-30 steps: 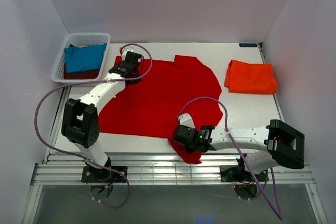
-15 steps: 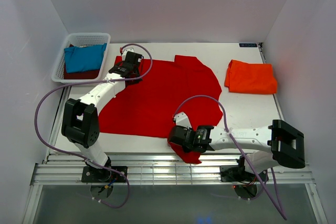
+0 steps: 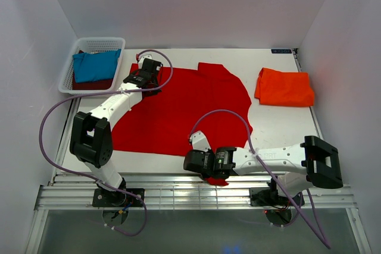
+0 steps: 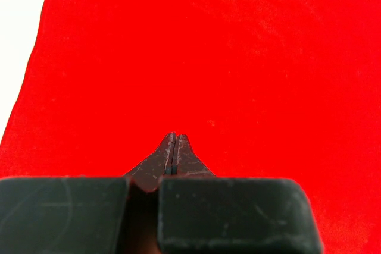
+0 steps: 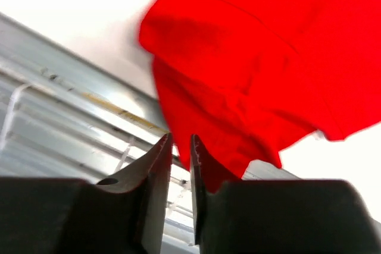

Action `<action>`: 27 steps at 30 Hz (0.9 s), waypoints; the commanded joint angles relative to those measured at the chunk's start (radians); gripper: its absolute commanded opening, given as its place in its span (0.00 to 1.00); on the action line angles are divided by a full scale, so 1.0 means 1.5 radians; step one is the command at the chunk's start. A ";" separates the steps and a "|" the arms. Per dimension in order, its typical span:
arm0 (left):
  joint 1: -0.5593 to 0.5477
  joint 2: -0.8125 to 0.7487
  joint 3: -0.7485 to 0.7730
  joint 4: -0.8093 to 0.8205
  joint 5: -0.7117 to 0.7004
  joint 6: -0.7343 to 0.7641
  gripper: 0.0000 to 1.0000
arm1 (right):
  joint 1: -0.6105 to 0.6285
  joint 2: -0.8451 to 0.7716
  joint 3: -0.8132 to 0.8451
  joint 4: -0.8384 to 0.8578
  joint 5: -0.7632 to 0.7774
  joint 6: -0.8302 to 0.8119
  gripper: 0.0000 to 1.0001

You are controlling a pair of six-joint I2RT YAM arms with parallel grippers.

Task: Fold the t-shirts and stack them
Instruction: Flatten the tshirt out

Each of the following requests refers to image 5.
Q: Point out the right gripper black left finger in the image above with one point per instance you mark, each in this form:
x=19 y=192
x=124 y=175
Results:
x=123 y=213

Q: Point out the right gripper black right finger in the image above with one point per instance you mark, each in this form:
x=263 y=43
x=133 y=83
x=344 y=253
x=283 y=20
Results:
x=232 y=215

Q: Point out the red t shirt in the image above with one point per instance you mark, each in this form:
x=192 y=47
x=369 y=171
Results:
x=252 y=77

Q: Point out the aluminium frame rail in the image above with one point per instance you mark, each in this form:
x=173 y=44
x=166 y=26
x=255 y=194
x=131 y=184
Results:
x=49 y=129

